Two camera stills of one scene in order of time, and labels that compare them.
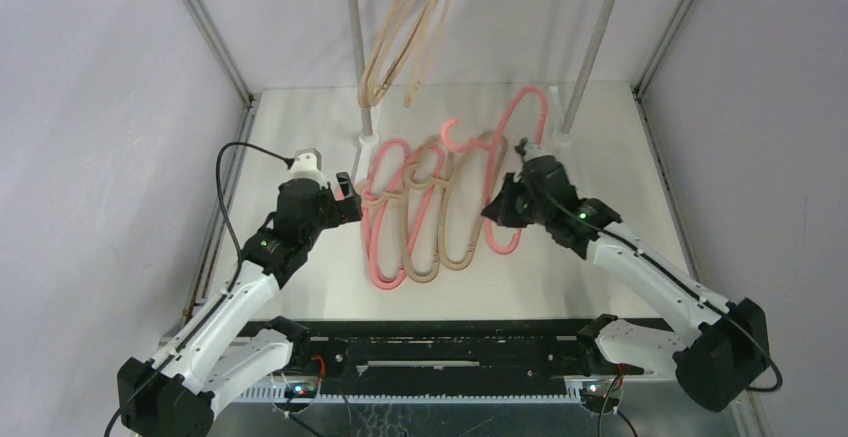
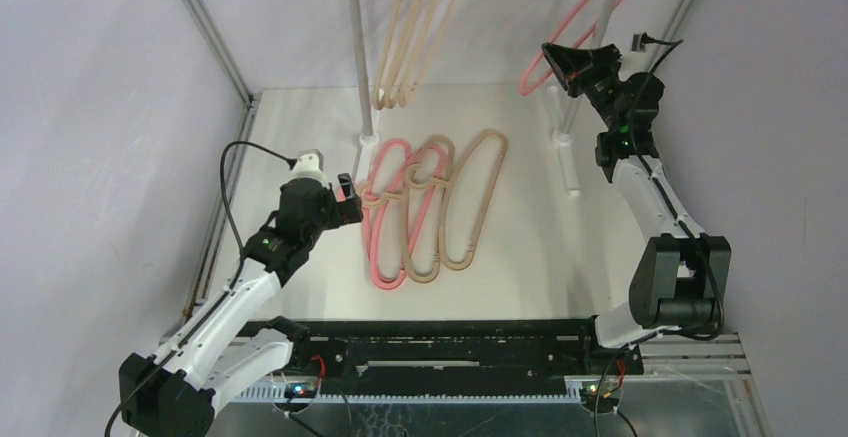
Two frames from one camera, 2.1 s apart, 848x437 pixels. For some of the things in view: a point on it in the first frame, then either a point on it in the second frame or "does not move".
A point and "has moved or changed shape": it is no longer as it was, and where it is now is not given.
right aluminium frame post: [672, 26] does not move
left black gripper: [342, 211] does not move
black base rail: [430, 357] does not move
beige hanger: [405, 8] has moved or changed shape
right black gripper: [511, 201] to [598, 67]
